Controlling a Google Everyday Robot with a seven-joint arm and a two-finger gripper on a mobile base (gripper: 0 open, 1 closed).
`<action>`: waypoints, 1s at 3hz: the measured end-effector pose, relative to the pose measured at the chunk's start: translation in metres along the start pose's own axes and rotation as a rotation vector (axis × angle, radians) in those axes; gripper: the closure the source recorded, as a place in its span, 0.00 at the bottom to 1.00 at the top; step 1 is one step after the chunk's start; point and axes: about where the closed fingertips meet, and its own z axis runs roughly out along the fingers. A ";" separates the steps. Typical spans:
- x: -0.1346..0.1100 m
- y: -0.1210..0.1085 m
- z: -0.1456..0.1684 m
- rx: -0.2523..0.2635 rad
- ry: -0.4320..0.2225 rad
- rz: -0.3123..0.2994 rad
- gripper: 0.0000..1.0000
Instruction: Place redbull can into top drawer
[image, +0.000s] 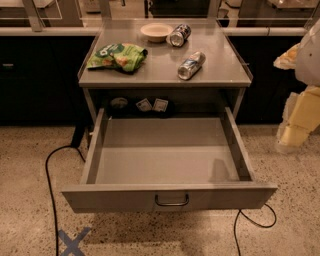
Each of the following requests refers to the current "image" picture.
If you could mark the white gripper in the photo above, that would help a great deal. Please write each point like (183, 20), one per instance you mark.
(309, 60)

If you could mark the silver blue redbull can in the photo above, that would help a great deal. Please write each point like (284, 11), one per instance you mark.
(191, 65)

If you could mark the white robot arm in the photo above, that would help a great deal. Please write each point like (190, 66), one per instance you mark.
(307, 68)

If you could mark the grey metal drawer cabinet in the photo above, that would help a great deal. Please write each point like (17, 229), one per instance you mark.
(223, 69)

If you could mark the open grey top drawer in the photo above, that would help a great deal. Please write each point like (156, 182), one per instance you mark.
(131, 160)

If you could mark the white tag right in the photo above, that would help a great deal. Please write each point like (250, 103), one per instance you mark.
(160, 105)

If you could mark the white tag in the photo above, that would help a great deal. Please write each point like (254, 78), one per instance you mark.
(160, 105)
(144, 105)

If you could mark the cream ceramic bowl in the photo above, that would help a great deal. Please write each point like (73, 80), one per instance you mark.
(156, 32)

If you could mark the white tag left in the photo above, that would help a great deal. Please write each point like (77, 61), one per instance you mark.
(144, 105)

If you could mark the green chip bag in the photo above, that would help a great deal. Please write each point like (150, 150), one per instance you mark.
(126, 57)

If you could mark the black round device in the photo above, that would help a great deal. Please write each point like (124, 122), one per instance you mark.
(118, 104)

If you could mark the blue tape cross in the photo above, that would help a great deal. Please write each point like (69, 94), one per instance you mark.
(72, 245)

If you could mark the dark metal drawer handle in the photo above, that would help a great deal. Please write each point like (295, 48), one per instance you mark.
(171, 202)

